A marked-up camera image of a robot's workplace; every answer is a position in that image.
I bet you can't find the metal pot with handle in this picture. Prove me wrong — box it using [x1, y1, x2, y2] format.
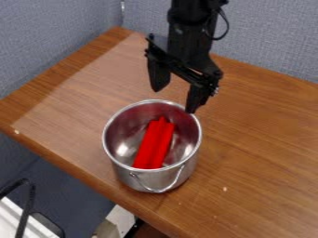
[101, 99, 203, 193]

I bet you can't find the white box under table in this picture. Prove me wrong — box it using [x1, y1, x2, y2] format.
[0, 197, 65, 238]

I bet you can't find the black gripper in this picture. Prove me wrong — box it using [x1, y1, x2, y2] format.
[145, 21, 223, 113]

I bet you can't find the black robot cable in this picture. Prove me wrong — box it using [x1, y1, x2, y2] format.
[203, 6, 231, 41]

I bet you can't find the black cable under table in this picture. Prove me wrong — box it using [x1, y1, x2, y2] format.
[0, 178, 37, 238]

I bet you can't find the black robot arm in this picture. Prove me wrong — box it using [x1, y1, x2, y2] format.
[145, 0, 229, 113]

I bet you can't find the red block object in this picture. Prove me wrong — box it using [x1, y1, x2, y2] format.
[132, 116, 175, 169]

